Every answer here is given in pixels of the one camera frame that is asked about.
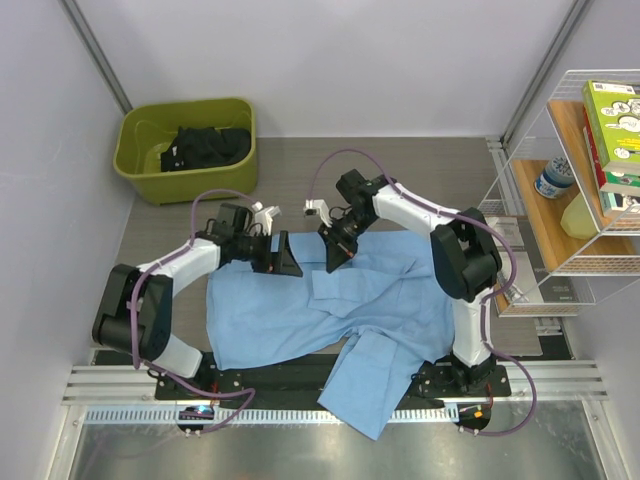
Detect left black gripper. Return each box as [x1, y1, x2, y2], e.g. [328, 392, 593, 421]
[234, 230, 302, 277]

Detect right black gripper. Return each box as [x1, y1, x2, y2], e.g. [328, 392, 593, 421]
[318, 210, 376, 273]

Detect light blue long sleeve shirt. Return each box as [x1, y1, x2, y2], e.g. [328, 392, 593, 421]
[206, 231, 454, 440]

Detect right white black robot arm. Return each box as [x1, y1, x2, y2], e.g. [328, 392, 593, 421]
[304, 169, 502, 395]

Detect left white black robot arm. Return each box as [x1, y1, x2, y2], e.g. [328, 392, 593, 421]
[92, 202, 303, 399]

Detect teal book stack bottom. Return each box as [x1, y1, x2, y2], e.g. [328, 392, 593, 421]
[599, 171, 639, 218]

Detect black clothes in bin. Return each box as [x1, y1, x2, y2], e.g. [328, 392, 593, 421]
[160, 127, 252, 172]

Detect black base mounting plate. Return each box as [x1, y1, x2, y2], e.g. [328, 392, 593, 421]
[92, 349, 513, 401]

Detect olive green plastic bin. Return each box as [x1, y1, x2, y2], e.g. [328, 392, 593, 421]
[113, 97, 258, 205]

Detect blue white ceramic cup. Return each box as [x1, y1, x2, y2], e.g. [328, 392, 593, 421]
[534, 157, 575, 199]

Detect pale yellow green object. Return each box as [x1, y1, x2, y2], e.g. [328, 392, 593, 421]
[560, 194, 599, 240]

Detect red book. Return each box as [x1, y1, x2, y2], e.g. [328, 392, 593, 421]
[582, 107, 609, 192]

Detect green book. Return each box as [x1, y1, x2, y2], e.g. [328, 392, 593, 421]
[582, 80, 639, 175]

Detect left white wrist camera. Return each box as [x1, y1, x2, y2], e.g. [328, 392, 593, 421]
[251, 201, 281, 236]

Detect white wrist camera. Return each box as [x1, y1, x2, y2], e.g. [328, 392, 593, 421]
[303, 199, 332, 227]
[251, 201, 281, 236]

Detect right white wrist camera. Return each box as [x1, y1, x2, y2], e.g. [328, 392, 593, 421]
[303, 199, 332, 227]

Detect white wire shelf rack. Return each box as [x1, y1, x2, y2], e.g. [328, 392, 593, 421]
[481, 69, 639, 317]

